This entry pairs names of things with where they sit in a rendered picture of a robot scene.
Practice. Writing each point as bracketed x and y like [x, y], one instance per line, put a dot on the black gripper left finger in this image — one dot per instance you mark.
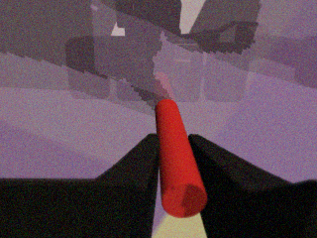
[120, 203]

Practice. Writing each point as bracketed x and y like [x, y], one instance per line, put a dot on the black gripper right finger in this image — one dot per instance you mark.
[245, 201]

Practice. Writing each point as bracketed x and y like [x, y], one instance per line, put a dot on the red peg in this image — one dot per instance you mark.
[181, 188]

